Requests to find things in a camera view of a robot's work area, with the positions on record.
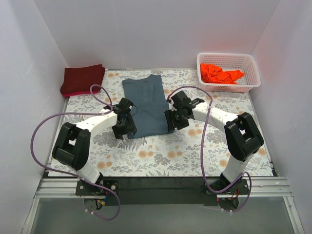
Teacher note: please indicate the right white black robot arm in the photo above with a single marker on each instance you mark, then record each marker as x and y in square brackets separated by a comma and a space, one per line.
[242, 134]

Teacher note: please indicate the white plastic mesh basket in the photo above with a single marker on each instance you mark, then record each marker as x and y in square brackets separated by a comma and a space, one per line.
[230, 62]

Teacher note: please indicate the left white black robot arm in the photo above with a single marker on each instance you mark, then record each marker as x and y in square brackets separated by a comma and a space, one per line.
[73, 143]

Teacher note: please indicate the crumpled orange t shirt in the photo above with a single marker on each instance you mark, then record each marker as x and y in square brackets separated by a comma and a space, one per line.
[213, 74]

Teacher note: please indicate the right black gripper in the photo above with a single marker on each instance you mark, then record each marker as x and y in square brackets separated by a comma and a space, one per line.
[174, 120]

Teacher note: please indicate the floral patterned table mat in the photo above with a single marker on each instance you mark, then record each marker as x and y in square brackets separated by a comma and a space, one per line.
[192, 151]

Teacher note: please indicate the grey blue t shirt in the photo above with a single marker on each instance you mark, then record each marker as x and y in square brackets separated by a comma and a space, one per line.
[148, 96]

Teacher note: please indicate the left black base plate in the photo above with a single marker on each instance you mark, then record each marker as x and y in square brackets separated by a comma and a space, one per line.
[84, 188]

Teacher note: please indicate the folded dark red shirt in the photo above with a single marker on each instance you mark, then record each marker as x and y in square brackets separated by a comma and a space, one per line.
[77, 81]

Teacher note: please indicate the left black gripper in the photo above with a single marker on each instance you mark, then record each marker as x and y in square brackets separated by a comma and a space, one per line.
[125, 130]

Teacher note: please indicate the aluminium front rail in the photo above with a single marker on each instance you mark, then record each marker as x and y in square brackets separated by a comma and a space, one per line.
[165, 190]

